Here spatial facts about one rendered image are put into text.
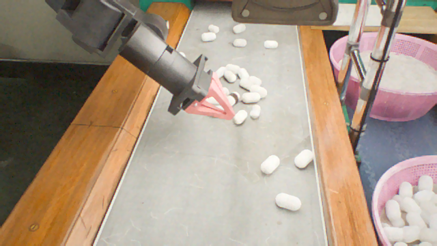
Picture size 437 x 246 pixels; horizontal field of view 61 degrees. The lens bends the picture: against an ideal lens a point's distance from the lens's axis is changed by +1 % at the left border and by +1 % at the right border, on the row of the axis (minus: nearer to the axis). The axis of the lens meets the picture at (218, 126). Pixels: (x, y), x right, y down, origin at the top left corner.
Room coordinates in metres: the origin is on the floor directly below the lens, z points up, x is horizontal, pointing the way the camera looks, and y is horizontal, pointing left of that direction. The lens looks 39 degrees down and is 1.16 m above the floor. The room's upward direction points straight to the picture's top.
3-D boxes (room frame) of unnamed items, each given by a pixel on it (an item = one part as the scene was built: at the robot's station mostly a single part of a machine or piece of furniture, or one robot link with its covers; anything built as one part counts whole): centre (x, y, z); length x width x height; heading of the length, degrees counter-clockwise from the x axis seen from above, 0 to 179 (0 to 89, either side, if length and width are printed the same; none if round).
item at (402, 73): (0.72, -0.38, 0.71); 0.22 x 0.22 x 0.06
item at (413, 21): (0.94, -0.40, 0.77); 0.33 x 0.15 x 0.01; 84
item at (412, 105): (0.72, -0.38, 0.72); 0.27 x 0.27 x 0.10
